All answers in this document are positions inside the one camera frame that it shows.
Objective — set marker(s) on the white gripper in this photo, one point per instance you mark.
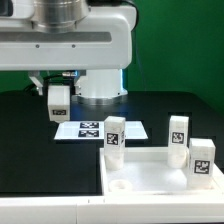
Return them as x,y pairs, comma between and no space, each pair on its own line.
102,40

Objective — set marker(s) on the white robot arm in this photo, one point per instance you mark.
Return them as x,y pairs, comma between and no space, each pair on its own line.
59,16

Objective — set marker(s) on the white front fence bar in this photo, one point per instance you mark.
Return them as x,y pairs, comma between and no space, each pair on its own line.
156,209

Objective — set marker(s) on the white square tabletop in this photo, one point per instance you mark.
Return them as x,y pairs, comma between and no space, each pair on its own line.
145,172

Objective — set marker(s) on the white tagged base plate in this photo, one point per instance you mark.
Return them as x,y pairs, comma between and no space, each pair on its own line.
80,130

